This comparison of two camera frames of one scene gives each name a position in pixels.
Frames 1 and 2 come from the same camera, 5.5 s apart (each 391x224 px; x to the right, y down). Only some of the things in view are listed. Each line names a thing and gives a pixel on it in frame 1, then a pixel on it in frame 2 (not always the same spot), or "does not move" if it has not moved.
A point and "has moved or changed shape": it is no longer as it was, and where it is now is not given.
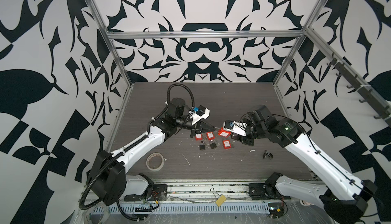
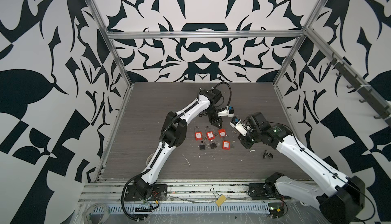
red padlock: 199,137 does not move
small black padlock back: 202,145 does not move
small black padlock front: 212,144 does not move
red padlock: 223,133 has moved or changed shape
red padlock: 211,135 does not move
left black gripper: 197,129 → 217,123
